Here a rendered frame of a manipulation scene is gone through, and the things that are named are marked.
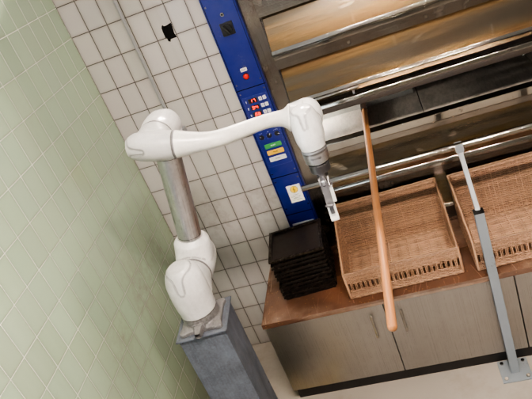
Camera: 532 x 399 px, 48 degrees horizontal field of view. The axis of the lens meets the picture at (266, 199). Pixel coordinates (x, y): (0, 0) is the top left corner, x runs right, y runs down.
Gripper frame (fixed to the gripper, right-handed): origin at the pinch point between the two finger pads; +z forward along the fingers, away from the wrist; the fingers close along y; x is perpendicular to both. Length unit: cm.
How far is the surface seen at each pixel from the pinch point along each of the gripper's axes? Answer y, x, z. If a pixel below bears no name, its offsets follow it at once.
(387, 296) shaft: 43.0, 11.0, 11.2
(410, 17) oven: -85, 53, -36
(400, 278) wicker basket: -44, 16, 72
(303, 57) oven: -89, 1, -33
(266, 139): -88, -29, 1
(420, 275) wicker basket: -37, 25, 69
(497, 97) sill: -83, 83, 13
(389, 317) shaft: 52, 10, 11
